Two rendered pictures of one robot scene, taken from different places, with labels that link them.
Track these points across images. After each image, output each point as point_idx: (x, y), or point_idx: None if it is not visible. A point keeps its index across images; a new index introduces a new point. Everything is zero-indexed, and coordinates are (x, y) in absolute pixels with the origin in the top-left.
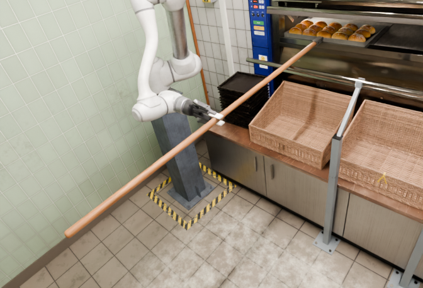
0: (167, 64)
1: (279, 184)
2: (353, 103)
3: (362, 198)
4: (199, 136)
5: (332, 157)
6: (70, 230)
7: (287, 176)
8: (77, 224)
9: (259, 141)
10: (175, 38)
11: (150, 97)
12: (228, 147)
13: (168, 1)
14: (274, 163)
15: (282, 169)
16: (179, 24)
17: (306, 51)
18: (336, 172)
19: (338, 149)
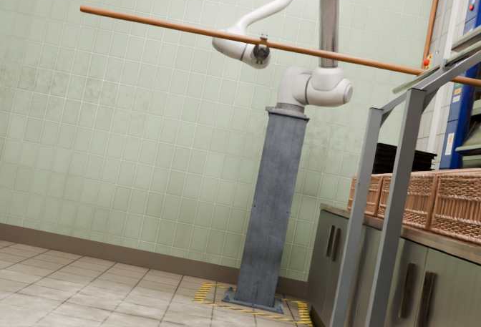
0: (309, 75)
1: (335, 272)
2: (421, 81)
3: (376, 230)
4: (230, 36)
5: (363, 144)
6: (85, 6)
7: (343, 244)
8: (91, 6)
9: (351, 203)
10: (320, 32)
11: (235, 28)
12: (325, 227)
13: None
14: (343, 224)
15: (344, 232)
16: (325, 12)
17: (457, 78)
18: (361, 173)
19: (368, 125)
